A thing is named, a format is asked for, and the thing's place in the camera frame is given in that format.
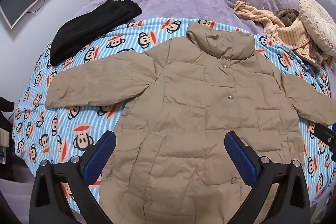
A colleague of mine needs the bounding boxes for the tan puffer jacket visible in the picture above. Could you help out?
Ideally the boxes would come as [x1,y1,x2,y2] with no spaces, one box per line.
[46,22,335,223]

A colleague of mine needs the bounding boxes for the cream round pleated cushion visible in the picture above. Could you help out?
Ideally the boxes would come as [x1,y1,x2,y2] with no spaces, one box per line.
[298,0,335,57]

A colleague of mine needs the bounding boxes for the brown fuzzy garment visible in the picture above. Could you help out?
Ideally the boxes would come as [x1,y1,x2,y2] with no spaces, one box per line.
[274,9,299,27]

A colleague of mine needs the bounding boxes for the black folded garment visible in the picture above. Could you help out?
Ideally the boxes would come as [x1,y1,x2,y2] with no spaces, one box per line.
[50,0,142,67]

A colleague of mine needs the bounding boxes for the beige striped fleece garment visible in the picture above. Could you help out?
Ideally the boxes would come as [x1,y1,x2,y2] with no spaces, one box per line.
[233,0,334,69]

